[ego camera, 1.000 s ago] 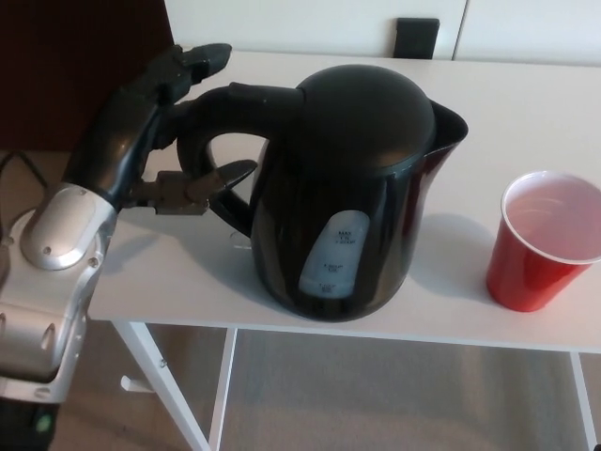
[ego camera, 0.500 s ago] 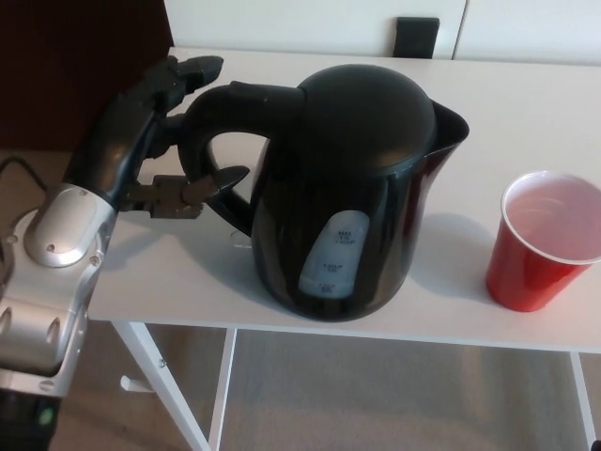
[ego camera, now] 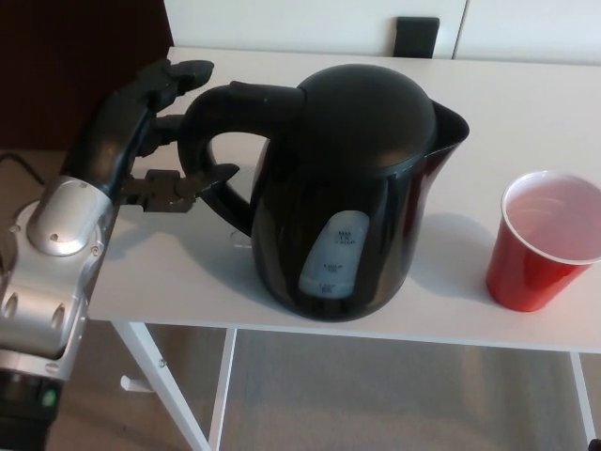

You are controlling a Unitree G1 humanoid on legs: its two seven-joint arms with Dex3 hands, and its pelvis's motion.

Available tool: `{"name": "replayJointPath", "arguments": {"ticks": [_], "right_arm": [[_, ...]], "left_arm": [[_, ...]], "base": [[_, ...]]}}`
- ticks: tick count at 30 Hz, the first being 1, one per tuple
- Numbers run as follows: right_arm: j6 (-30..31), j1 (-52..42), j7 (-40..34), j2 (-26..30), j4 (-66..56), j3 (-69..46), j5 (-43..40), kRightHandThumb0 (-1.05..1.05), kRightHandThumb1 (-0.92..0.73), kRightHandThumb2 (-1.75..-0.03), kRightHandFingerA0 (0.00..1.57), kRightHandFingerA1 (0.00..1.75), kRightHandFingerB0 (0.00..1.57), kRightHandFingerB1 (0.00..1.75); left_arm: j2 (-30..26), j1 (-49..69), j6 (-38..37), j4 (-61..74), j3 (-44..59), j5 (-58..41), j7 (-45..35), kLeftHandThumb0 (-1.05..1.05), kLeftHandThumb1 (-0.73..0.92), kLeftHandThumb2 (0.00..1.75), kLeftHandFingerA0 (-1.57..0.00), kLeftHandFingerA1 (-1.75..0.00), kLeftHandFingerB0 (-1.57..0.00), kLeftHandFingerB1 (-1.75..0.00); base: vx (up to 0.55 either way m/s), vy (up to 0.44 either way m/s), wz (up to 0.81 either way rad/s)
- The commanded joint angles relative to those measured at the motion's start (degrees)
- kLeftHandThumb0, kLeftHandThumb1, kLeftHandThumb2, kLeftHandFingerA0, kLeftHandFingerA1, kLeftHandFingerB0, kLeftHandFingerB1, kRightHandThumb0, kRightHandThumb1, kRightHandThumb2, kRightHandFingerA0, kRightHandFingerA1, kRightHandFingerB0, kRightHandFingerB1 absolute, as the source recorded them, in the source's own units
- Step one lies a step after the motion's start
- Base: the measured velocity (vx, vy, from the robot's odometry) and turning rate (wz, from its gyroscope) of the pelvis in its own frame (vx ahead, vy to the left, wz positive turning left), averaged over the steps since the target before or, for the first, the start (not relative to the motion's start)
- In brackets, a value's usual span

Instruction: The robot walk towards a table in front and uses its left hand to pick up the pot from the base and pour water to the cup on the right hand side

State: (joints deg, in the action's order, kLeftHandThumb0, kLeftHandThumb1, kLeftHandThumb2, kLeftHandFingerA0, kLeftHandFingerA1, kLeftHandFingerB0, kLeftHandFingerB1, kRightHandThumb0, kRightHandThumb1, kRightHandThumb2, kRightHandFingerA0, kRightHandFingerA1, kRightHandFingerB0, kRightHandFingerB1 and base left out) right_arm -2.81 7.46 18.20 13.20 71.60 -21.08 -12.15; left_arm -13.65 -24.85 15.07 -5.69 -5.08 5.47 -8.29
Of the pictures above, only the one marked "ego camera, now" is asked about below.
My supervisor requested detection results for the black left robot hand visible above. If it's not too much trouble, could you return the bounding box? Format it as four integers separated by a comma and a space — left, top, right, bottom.
60, 58, 241, 218

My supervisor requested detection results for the black electric kettle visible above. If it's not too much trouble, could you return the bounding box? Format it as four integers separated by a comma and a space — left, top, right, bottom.
177, 63, 471, 324

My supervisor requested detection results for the red plastic cup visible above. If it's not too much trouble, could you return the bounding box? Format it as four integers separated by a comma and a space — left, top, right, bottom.
485, 169, 601, 311

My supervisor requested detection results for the dark red-brown cabinet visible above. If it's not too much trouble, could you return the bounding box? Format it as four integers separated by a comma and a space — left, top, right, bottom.
0, 0, 176, 152

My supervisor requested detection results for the white table leg hook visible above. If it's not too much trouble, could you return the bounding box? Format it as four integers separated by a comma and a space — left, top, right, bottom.
119, 373, 154, 394

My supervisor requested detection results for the white table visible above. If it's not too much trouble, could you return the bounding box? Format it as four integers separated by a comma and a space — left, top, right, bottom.
86, 45, 601, 451

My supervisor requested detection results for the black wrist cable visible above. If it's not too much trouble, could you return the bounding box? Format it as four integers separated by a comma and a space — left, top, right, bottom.
0, 152, 46, 187

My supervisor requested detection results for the black wall plate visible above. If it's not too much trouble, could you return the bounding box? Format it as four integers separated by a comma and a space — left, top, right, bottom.
395, 16, 441, 59

